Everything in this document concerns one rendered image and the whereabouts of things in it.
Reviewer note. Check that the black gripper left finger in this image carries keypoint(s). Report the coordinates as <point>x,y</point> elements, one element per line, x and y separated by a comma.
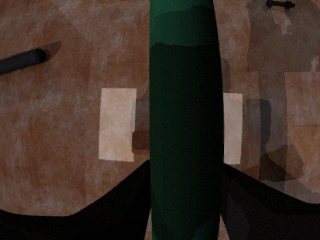
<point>121,214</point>

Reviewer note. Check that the black rod with grey end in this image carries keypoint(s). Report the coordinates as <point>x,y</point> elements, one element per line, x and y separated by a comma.
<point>35,56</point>

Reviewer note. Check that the dark green cylinder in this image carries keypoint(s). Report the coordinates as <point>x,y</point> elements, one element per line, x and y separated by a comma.
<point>187,120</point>

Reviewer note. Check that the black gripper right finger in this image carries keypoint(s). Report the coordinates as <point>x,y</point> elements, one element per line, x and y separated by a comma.
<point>253,211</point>

